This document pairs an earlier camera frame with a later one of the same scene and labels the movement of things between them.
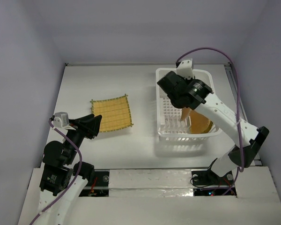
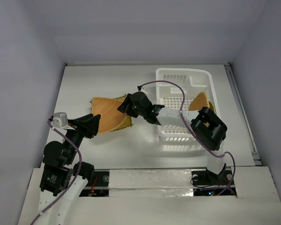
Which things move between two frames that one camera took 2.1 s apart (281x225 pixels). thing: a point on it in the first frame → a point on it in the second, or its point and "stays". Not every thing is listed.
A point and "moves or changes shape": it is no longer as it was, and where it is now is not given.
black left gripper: [89, 121] stays
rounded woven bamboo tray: [185, 113] moves or changes shape
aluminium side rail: [240, 102] stays
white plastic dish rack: [170, 125] stays
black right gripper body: [175, 103] → [129, 105]
